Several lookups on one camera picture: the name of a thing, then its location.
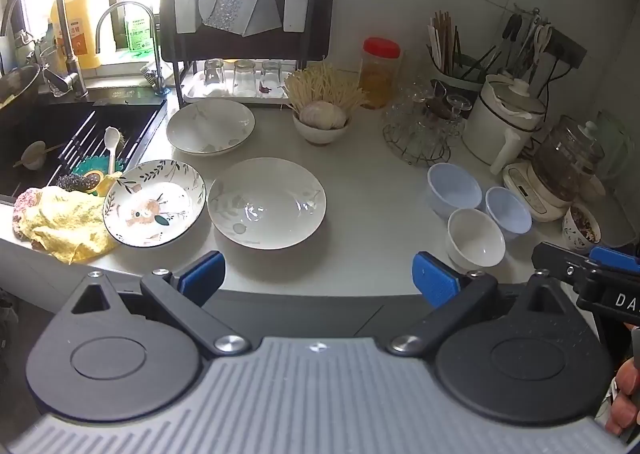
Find person's right hand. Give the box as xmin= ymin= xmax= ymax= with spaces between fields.
xmin=606 ymin=363 xmax=640 ymax=436

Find white plate grey leaf print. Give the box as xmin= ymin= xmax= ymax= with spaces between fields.
xmin=207 ymin=157 xmax=327 ymax=251
xmin=166 ymin=98 xmax=256 ymax=157

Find chrome faucet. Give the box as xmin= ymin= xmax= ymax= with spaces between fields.
xmin=95 ymin=1 xmax=172 ymax=95

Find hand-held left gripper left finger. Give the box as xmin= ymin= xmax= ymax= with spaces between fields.
xmin=52 ymin=251 xmax=251 ymax=357

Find chopstick holder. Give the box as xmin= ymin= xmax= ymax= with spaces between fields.
xmin=430 ymin=61 xmax=496 ymax=93

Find clear drinking glass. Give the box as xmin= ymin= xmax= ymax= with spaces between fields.
xmin=260 ymin=60 xmax=282 ymax=95
xmin=204 ymin=58 xmax=226 ymax=85
xmin=232 ymin=60 xmax=258 ymax=95

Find orange detergent bottle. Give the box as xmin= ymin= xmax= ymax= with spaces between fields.
xmin=50 ymin=0 xmax=108 ymax=69

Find black dish rack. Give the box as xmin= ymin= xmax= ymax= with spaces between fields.
xmin=159 ymin=0 xmax=338 ymax=102

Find yellow cloth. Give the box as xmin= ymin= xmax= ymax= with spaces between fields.
xmin=17 ymin=171 xmax=123 ymax=265

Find white drip tray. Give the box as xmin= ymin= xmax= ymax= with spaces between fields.
xmin=182 ymin=66 xmax=291 ymax=104

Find garlic bulb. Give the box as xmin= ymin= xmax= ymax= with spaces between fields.
xmin=299 ymin=101 xmax=347 ymax=131

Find white cutlery holder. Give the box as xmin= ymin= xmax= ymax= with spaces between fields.
xmin=283 ymin=0 xmax=311 ymax=33
xmin=174 ymin=0 xmax=198 ymax=34

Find floral print plate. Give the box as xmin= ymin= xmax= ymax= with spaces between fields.
xmin=102 ymin=160 xmax=207 ymax=249

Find white spoon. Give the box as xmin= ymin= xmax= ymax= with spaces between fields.
xmin=102 ymin=126 xmax=125 ymax=175

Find black power cable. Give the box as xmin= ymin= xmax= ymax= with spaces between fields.
xmin=542 ymin=58 xmax=563 ymax=109

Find pink cloth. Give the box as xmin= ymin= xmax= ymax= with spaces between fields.
xmin=12 ymin=188 xmax=46 ymax=241

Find wire rack of glasses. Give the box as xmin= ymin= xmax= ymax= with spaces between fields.
xmin=385 ymin=76 xmax=473 ymax=155

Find green bottle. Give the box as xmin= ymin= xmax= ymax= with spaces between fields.
xmin=124 ymin=4 xmax=156 ymax=57

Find black sink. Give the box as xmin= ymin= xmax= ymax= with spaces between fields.
xmin=0 ymin=94 xmax=168 ymax=205

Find tall dark faucet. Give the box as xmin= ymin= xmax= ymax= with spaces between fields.
xmin=0 ymin=0 xmax=90 ymax=99

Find light blue bowl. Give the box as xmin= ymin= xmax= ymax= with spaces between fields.
xmin=426 ymin=163 xmax=484 ymax=219
xmin=484 ymin=186 xmax=533 ymax=241

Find jar with red lid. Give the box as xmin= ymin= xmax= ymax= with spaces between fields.
xmin=359 ymin=37 xmax=402 ymax=109

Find cream heating base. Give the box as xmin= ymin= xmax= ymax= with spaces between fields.
xmin=502 ymin=161 xmax=573 ymax=223

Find kitchen scissors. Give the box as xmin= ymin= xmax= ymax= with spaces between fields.
xmin=525 ymin=22 xmax=553 ymax=79

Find floral bowl with grains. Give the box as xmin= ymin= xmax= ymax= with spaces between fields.
xmin=562 ymin=204 xmax=602 ymax=253

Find metal wire basket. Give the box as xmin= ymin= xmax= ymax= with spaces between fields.
xmin=382 ymin=104 xmax=451 ymax=167

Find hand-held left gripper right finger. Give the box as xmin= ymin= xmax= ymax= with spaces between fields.
xmin=389 ymin=251 xmax=583 ymax=356

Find small round dish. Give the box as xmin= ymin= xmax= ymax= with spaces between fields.
xmin=14 ymin=140 xmax=63 ymax=171

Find dark wok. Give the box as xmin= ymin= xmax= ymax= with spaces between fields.
xmin=0 ymin=64 xmax=42 ymax=109

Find black sink drain rack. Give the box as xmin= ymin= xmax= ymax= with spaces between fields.
xmin=50 ymin=106 xmax=166 ymax=179

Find teal plastic scrubber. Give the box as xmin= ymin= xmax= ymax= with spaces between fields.
xmin=70 ymin=154 xmax=126 ymax=181

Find bundle of dry noodles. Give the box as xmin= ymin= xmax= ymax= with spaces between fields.
xmin=284 ymin=61 xmax=368 ymax=119

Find dark scouring pad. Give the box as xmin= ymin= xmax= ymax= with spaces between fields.
xmin=55 ymin=173 xmax=103 ymax=193

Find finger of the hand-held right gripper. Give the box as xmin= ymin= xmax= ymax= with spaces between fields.
xmin=531 ymin=242 xmax=601 ymax=287
xmin=590 ymin=246 xmax=640 ymax=277

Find black cooking utensil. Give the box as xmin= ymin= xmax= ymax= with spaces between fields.
xmin=462 ymin=14 xmax=523 ymax=80

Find glass health pot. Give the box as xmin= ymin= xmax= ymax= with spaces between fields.
xmin=530 ymin=115 xmax=606 ymax=202

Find black power strip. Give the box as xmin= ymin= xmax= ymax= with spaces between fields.
xmin=542 ymin=28 xmax=588 ymax=69

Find white electric kettle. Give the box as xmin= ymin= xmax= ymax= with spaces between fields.
xmin=461 ymin=74 xmax=547 ymax=175

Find white ceramic bowl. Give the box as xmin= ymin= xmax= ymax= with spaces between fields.
xmin=446 ymin=208 xmax=507 ymax=272

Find small white footed bowl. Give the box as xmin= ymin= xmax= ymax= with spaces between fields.
xmin=292 ymin=114 xmax=351 ymax=145

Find bundle of chopsticks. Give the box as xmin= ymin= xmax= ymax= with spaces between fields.
xmin=427 ymin=10 xmax=463 ymax=77

